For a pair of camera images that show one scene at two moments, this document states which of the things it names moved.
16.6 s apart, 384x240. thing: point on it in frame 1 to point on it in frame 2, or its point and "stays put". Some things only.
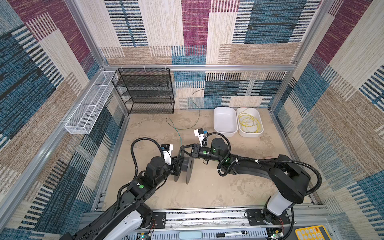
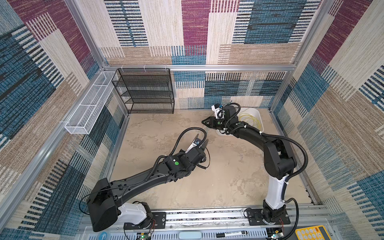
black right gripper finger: x=183 y=147 to x=210 y=121
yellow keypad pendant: x=317 y=232 stays put
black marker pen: x=222 y=234 stays put
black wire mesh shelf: x=145 y=90 stays put
